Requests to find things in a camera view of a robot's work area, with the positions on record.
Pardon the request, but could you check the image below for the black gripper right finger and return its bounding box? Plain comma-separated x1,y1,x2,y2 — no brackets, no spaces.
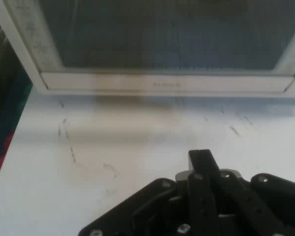
199,148,295,236

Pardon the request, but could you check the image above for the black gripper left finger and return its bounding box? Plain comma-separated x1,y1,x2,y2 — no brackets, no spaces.
78,149,221,236

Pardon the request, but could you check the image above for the white glass toaster oven door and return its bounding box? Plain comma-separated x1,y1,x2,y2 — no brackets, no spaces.
0,0,295,99

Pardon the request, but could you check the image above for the dark green red patterned mat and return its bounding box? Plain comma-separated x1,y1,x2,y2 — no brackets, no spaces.
0,24,34,197

